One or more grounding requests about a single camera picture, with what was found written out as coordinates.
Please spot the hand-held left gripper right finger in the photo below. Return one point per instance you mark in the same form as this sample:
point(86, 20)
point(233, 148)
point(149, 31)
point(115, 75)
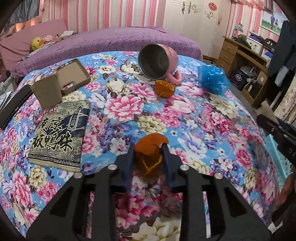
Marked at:
point(167, 166)

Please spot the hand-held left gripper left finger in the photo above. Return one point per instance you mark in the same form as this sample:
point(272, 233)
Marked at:
point(128, 166)

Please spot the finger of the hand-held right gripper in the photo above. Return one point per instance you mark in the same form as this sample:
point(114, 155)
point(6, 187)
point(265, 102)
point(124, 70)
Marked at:
point(269, 126)

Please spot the light blue plastic basket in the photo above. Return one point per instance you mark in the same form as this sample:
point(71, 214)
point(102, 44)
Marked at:
point(274, 148)

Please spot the large orange peel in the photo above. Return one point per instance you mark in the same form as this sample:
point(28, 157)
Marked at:
point(150, 153)

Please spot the person's right hand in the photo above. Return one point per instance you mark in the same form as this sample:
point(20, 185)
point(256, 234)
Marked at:
point(286, 190)

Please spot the black cardboard box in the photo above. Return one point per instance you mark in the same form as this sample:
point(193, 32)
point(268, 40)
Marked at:
point(239, 78)

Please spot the white fan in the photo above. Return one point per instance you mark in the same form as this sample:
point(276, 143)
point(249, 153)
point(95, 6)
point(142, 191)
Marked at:
point(248, 70)

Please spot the blue plastic bag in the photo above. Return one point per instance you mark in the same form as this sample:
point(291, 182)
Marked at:
point(212, 78)

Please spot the dark printed snack packet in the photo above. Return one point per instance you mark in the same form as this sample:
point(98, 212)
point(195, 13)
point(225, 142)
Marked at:
point(60, 134)

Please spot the small orange peel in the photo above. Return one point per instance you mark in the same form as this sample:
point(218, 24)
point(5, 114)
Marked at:
point(164, 89)

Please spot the dark hanging jacket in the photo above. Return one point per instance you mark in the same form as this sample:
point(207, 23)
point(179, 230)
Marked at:
point(283, 48)

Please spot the wooden desk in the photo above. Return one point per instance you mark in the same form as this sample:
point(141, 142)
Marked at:
point(231, 54)

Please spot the white storage box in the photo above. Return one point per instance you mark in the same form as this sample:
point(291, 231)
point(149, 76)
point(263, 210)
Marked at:
point(254, 44)

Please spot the purple bag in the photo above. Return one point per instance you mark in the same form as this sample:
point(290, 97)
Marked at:
point(254, 36)

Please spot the desk lamp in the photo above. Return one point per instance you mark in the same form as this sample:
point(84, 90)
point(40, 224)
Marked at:
point(238, 29)

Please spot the pink metal mug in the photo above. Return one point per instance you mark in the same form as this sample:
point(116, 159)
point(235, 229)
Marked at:
point(157, 62)

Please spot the brown phone case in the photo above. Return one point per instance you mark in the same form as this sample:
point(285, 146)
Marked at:
point(72, 76)

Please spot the brown paper cup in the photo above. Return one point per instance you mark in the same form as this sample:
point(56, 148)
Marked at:
point(46, 92)

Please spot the white wardrobe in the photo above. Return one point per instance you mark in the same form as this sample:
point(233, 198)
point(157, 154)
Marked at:
point(196, 25)

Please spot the pink short window curtain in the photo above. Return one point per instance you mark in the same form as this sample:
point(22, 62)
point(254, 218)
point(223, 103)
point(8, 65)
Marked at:
point(254, 2)

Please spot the purple bed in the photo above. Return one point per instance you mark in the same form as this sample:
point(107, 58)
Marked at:
point(115, 39)

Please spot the black phone wallet case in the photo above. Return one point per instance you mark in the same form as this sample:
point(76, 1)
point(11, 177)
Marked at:
point(13, 106)

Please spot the red round wardrobe decoration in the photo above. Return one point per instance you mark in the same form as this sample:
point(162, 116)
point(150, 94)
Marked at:
point(212, 5)

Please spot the pink clothes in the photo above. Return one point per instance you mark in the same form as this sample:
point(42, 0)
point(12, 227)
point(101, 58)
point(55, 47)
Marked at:
point(49, 37)

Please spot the yellow duck plush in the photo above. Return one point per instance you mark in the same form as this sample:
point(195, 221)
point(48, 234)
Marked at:
point(37, 43)

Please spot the pink covered sofa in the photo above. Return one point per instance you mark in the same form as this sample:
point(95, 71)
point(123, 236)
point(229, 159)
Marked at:
point(30, 32)

